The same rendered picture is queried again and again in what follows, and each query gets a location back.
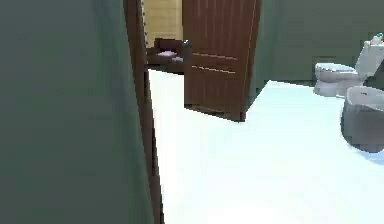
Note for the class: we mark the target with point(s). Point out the white toilet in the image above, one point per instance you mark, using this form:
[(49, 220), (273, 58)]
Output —
[(336, 75)]

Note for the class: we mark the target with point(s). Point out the brown door frame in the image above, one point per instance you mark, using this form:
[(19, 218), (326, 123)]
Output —
[(143, 100)]

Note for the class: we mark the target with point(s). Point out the pale blue cushion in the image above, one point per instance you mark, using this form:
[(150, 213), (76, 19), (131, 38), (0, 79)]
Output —
[(178, 59)]

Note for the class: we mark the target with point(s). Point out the dark brown sofa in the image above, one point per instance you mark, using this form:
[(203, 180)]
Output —
[(163, 60)]

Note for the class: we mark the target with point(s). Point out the brown wooden room door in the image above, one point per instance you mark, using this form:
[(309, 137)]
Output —
[(220, 56)]

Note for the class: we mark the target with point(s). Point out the pink cushion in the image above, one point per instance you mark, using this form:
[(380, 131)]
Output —
[(166, 53)]

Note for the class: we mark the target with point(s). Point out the grey round bin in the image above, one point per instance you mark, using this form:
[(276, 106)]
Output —
[(363, 121)]

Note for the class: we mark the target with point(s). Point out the teal white bottle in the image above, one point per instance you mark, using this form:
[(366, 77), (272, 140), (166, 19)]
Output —
[(378, 38)]

